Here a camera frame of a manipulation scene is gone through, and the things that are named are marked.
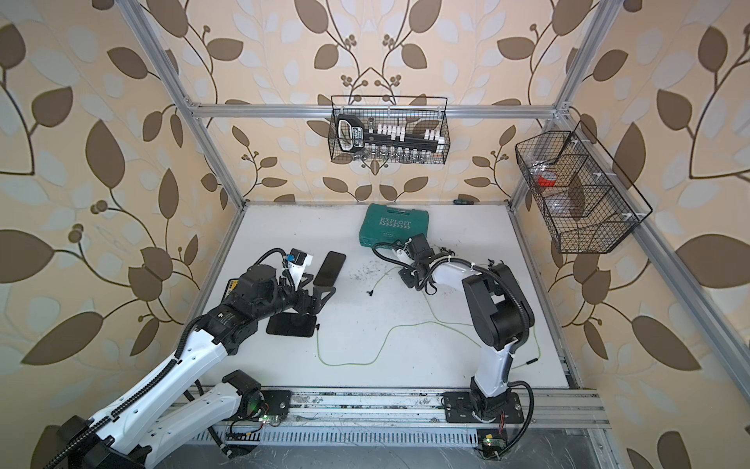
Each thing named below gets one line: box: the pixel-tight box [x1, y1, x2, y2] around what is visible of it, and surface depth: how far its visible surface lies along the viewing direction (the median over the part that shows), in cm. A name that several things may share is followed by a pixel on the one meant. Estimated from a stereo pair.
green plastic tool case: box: [359, 203, 430, 248], surface depth 110 cm
